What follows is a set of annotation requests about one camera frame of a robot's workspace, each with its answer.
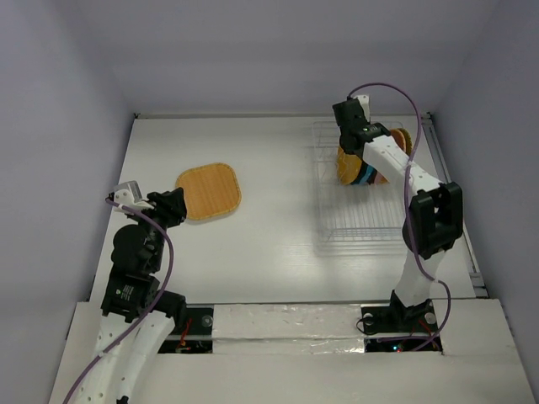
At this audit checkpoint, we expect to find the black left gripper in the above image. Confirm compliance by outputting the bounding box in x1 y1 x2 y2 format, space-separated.
129 186 186 269

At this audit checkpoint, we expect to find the yellow polka dot plate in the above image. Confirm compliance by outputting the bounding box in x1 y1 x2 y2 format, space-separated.
336 146 364 185

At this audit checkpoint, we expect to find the square woven bamboo tray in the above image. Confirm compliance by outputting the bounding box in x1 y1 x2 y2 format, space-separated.
175 162 242 221

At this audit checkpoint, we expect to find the blue polka dot plate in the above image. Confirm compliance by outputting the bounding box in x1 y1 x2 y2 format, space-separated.
352 165 376 185

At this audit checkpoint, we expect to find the round woven orange tray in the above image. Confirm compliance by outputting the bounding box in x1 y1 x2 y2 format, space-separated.
390 129 408 153

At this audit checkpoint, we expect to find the pink polka dot plate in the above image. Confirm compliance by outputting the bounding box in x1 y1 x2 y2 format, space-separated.
374 172 387 184

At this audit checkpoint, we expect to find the dark maroon plate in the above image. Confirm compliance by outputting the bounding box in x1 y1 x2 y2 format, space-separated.
366 169 378 184

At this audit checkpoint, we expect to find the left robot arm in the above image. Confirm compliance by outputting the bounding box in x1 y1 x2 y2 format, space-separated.
64 181 187 403

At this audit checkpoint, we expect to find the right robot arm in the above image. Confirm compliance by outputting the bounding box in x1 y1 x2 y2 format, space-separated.
332 96 463 336

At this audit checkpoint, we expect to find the round woven yellow tray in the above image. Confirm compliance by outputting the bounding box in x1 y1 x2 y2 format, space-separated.
399 128 414 156

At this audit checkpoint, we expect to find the white foam base strip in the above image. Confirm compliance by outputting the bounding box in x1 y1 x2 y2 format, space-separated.
211 304 365 355

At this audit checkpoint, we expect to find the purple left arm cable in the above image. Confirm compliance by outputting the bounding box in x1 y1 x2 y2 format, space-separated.
61 197 174 404

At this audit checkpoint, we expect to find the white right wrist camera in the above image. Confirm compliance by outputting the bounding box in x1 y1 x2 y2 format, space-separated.
354 94 371 122

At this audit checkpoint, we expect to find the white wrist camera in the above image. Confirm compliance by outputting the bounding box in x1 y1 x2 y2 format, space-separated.
110 180 152 211
354 94 371 122

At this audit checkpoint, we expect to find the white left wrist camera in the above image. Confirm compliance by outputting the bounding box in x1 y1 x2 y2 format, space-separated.
110 180 152 211

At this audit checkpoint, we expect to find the white wire dish rack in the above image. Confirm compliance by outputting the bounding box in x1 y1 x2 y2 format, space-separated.
312 121 404 253

